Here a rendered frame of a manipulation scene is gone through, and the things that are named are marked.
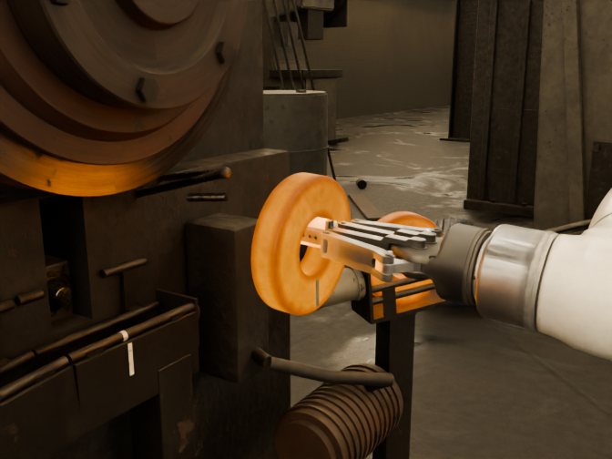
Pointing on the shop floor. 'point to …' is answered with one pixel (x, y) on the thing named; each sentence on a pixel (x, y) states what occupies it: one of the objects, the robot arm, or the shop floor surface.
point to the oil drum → (298, 130)
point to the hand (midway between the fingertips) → (306, 229)
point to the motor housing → (339, 420)
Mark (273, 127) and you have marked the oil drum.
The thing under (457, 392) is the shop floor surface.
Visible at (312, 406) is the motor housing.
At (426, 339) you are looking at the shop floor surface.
